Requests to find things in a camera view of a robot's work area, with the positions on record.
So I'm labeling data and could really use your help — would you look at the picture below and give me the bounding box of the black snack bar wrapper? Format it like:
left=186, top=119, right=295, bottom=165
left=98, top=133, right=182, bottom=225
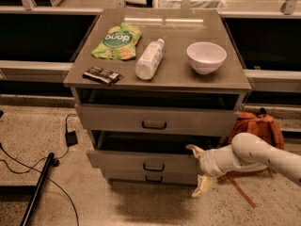
left=82, top=66, right=123, bottom=85

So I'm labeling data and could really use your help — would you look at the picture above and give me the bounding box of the green snack bag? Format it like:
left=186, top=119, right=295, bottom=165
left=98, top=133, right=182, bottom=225
left=91, top=23, right=142, bottom=60

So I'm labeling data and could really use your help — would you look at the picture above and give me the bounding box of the orange backpack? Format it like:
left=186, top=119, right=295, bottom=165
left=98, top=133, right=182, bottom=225
left=218, top=108, right=284, bottom=208

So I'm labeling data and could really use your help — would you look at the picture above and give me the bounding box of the black power adapter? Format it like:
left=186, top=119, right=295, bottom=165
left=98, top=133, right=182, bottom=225
left=65, top=131, right=78, bottom=147

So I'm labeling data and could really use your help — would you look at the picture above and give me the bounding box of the black cable on floor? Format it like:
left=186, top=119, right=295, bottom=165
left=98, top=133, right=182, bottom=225
left=0, top=113, right=80, bottom=226

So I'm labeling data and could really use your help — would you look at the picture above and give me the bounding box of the clear plastic water bottle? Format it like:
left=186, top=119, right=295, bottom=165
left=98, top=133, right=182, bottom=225
left=135, top=39, right=165, bottom=80

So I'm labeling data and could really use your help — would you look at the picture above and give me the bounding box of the black metal pole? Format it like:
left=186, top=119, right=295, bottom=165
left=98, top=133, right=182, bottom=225
left=20, top=153, right=55, bottom=226

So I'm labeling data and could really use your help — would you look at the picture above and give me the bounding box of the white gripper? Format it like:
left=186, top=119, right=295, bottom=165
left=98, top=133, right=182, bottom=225
left=185, top=144, right=223, bottom=198

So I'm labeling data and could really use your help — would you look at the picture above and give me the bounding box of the white bowl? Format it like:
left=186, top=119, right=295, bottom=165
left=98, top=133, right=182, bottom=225
left=186, top=41, right=227, bottom=74

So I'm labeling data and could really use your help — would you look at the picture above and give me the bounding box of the grey top drawer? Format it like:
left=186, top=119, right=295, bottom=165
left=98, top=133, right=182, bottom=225
left=75, top=104, right=238, bottom=137

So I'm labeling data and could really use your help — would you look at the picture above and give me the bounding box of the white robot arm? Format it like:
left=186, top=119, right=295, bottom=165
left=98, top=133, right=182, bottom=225
left=186, top=133, right=301, bottom=198

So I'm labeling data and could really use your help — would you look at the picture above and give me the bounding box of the grey drawer cabinet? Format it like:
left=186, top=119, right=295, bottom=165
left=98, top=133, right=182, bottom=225
left=63, top=8, right=253, bottom=188

